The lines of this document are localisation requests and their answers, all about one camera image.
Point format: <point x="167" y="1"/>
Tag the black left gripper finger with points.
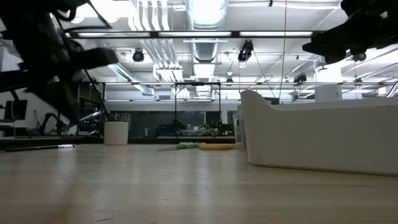
<point x="96" y="58"/>
<point x="66" y="99"/>

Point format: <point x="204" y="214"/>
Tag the silver ceiling ventilation duct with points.
<point x="206" y="18"/>

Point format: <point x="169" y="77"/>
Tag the black round ceiling speaker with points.
<point x="359" y="57"/>
<point x="138" y="56"/>

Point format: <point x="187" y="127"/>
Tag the black aluminium table frame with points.
<point x="168" y="141"/>

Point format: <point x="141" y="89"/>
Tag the white plastic bin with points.
<point x="311" y="146"/>

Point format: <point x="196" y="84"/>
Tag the black computer monitor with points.
<point x="18" y="110"/>

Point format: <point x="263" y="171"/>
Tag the black overhead rig beam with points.
<point x="152" y="34"/>

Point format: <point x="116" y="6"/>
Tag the black hanging overhead camera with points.
<point x="245" y="51"/>

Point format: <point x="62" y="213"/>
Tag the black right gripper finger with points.
<point x="334" y="56"/>
<point x="351" y="32"/>

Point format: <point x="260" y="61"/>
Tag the white plant pot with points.
<point x="116" y="133"/>

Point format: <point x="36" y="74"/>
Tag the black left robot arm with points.
<point x="25" y="18"/>

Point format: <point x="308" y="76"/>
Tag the black background rig frame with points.
<point x="197" y="83"/>

